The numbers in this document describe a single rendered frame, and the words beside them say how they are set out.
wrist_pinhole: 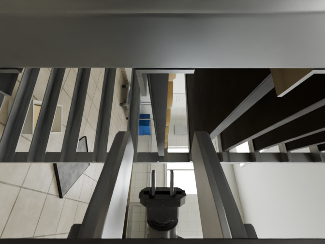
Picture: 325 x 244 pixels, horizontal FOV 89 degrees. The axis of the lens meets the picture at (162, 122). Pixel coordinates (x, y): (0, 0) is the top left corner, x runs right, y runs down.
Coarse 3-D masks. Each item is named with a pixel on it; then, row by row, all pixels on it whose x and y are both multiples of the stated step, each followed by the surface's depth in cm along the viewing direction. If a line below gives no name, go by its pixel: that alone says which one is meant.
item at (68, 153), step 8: (80, 72) 57; (88, 72) 58; (80, 80) 57; (88, 80) 57; (80, 88) 56; (80, 96) 55; (72, 104) 52; (80, 104) 54; (72, 112) 52; (80, 112) 53; (72, 120) 52; (80, 120) 52; (72, 128) 51; (80, 128) 51; (64, 136) 48; (72, 136) 50; (64, 144) 47; (72, 144) 49; (64, 152) 48; (72, 152) 49; (64, 160) 48; (72, 160) 48
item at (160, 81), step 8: (152, 80) 12; (160, 80) 12; (152, 88) 13; (160, 88) 13; (152, 96) 14; (160, 96) 14; (152, 104) 15; (160, 104) 15; (152, 112) 17; (160, 112) 17; (160, 120) 19; (160, 128) 22; (160, 136) 26; (160, 144) 32; (160, 152) 41
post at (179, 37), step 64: (0, 0) 6; (64, 0) 6; (128, 0) 6; (192, 0) 6; (256, 0) 6; (320, 0) 6; (0, 64) 8; (64, 64) 8; (128, 64) 8; (192, 64) 8; (256, 64) 8; (320, 64) 8
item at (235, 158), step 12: (24, 156) 49; (48, 156) 49; (84, 156) 49; (144, 156) 49; (156, 156) 49; (168, 156) 49; (180, 156) 49; (240, 156) 49; (264, 156) 49; (276, 156) 49; (300, 156) 49; (324, 156) 49
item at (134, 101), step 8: (136, 80) 57; (136, 88) 56; (136, 96) 55; (136, 104) 54; (128, 112) 50; (136, 112) 53; (128, 120) 49; (136, 120) 52; (128, 128) 49; (136, 128) 51; (136, 136) 50; (136, 144) 49; (136, 152) 49; (136, 160) 48
